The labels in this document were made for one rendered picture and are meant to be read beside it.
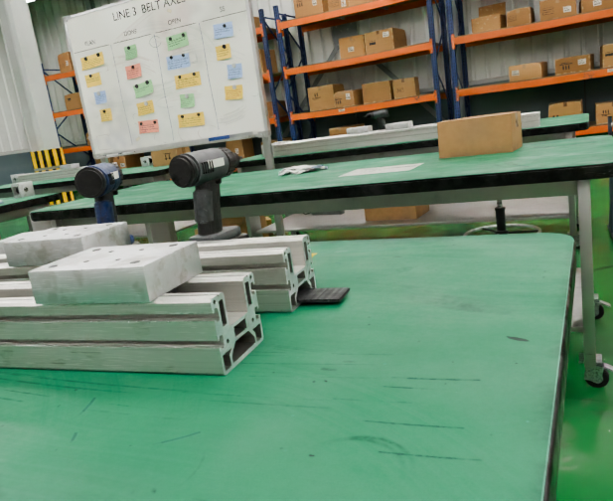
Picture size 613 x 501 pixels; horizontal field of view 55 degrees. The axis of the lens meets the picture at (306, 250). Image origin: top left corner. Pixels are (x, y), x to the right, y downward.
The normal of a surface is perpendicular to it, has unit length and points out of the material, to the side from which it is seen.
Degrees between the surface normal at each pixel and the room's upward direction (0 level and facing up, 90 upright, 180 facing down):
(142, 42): 90
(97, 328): 90
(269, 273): 90
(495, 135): 89
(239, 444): 0
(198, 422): 0
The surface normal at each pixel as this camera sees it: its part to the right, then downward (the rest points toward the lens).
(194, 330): -0.35, 0.26
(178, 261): 0.93, -0.05
